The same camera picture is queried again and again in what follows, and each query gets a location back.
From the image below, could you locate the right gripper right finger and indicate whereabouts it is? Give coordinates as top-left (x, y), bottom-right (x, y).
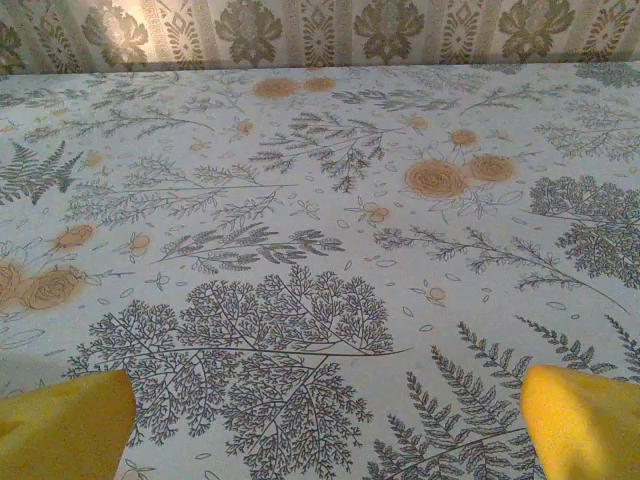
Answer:
top-left (519, 363), bottom-right (640, 480)

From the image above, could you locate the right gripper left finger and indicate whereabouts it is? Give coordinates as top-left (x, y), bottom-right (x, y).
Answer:
top-left (0, 369), bottom-right (137, 480)

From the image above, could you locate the floral patterned tablecloth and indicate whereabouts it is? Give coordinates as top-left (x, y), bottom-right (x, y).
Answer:
top-left (0, 63), bottom-right (640, 480)

